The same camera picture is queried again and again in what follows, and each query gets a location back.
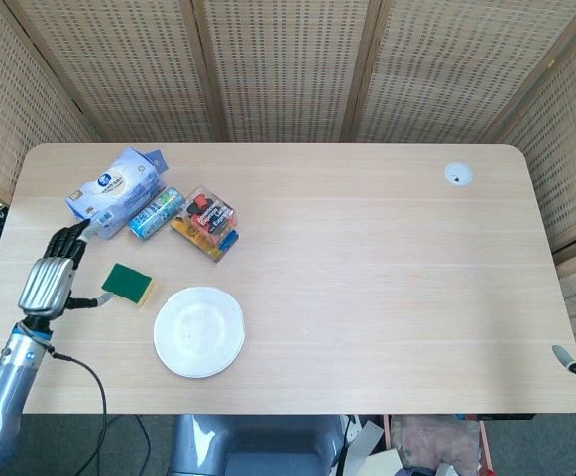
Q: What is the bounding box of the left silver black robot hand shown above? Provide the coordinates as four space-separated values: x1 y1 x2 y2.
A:
17 220 115 318

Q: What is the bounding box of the green and yellow sponge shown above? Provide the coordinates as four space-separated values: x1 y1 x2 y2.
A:
100 262 158 309

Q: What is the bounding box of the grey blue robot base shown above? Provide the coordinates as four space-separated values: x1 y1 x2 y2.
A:
171 414 351 476

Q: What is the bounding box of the white paper plate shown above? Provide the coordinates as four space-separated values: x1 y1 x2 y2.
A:
153 286 247 380

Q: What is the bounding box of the blue white tissue pack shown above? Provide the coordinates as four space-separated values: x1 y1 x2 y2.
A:
64 146 170 242

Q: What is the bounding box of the blue garbage bag roll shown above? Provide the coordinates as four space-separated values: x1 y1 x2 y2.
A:
128 186 184 243

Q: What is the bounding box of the clear box with orange items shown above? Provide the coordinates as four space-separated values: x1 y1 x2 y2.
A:
180 184 240 263

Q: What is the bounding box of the white cardboard sheet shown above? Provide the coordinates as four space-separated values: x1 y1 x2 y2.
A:
339 420 386 476

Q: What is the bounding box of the pink storage crate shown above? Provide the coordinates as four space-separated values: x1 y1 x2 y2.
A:
384 415 492 476

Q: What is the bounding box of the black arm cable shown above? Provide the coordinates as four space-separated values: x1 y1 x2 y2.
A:
49 349 109 476

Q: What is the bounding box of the white table cable grommet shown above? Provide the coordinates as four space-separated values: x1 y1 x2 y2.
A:
443 161 475 186

